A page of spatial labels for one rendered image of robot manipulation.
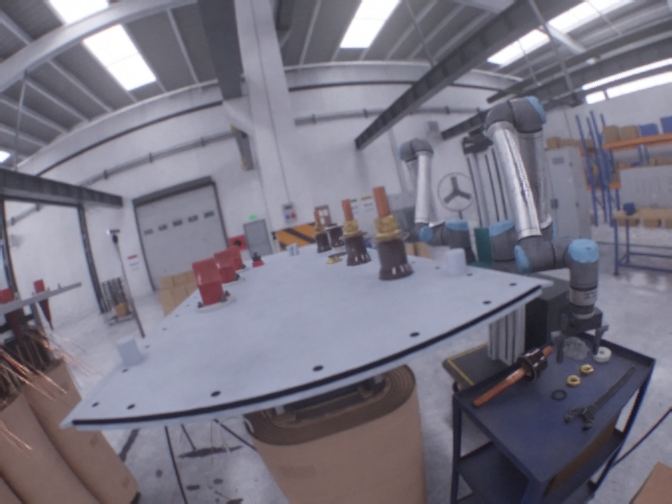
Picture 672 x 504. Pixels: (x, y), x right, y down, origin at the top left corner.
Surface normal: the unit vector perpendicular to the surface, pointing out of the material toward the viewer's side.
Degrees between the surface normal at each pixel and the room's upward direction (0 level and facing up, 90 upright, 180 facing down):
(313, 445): 90
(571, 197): 90
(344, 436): 90
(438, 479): 0
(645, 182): 90
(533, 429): 0
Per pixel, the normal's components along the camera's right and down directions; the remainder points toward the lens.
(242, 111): 0.24, 0.07
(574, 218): -0.94, 0.25
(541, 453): -0.22, -0.97
